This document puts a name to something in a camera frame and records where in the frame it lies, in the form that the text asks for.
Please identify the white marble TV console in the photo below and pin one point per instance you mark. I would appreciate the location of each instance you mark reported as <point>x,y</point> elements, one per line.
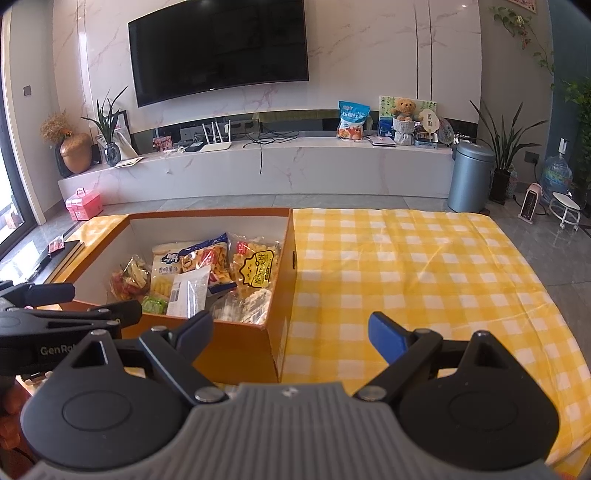
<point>323,170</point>

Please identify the orange cloth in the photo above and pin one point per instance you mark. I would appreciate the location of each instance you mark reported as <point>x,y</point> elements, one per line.
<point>9,415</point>

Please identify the white round fan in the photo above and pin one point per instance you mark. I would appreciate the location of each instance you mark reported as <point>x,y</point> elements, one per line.
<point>427,115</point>

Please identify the small blue box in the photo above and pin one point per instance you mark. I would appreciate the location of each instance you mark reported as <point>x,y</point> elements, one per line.
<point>425,142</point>

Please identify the white round stool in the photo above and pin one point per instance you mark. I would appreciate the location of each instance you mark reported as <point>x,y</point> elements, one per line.
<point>564,201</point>

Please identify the green snack packet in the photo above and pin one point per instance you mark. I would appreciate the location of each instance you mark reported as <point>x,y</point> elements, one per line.
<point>154,305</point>

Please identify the yellow checked cloth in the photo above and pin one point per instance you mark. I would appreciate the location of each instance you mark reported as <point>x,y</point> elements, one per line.
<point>415,277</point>

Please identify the yellow snack bag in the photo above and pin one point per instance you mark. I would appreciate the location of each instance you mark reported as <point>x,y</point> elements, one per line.
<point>254,272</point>

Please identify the white router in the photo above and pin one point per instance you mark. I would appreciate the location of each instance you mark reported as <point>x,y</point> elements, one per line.
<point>214,146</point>

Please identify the golden round vase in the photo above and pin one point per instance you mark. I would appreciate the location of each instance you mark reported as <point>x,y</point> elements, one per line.
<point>76,154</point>

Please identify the clear bag of colourful candy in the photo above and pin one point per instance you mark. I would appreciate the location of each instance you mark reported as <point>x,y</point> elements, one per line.
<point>129,281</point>

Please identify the clear bag of round nuts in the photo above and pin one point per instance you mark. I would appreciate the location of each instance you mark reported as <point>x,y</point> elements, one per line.
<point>244,304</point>

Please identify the white paper card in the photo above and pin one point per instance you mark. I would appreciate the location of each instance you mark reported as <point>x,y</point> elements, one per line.
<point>128,161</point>

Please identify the white packet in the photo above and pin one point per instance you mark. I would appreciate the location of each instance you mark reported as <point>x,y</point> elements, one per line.
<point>187,293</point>

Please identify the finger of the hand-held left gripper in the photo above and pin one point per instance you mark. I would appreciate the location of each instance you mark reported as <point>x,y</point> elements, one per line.
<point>69,321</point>
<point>46,295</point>

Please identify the black curved television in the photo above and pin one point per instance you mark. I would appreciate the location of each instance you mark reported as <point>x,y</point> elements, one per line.
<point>217,46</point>

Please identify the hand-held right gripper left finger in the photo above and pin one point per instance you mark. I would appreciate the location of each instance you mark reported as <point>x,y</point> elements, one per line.
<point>196,330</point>

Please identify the window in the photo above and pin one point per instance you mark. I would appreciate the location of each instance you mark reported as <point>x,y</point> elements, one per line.
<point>7,184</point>

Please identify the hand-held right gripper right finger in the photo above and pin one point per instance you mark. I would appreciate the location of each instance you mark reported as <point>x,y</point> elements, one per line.
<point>388,337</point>

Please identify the black book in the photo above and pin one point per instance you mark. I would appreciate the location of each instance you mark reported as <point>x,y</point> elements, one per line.
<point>55,263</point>

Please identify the orange cardboard box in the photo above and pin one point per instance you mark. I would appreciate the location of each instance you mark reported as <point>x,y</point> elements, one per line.
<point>249,350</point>

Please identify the blue-grey trash can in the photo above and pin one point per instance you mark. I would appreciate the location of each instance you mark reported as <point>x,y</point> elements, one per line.
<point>468,180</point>

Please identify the dried flowers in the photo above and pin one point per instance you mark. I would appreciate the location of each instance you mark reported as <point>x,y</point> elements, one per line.
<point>55,127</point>

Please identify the tall potted plant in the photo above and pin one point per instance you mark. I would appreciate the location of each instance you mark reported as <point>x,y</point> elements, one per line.
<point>499,187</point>

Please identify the black set-top box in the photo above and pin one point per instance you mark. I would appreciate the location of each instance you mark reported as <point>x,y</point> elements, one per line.
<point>195,147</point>

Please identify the hanging vine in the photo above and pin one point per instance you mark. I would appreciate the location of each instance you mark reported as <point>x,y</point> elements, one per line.
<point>519,21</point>

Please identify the patterned round fan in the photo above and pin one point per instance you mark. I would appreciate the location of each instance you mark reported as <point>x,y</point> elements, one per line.
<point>445,129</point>

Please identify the small red packet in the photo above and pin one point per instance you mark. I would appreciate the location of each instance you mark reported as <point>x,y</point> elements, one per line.
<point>57,243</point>

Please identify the green picture board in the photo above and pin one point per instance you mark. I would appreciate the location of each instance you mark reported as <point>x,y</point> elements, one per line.
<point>385,110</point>

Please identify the pink storage box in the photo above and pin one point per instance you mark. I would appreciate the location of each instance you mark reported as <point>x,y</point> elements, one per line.
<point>84,206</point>

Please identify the wall switch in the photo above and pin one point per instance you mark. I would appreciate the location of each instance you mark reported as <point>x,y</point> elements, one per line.
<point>27,90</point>

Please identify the white and blue snack bag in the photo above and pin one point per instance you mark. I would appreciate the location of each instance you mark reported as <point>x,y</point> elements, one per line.
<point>164,272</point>

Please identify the blue water jug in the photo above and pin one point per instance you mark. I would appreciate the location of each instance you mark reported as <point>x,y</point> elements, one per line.
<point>556,175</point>

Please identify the small pink photo frame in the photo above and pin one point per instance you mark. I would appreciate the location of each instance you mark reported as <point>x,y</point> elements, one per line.
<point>164,144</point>

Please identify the wall socket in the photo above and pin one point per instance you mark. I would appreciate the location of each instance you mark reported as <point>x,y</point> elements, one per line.
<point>533,157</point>

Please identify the plant in glass vase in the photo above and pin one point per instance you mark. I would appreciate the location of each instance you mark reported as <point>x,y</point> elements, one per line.
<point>111,154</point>

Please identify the striped snack bag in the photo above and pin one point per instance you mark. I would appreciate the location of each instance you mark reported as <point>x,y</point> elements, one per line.
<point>207,258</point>

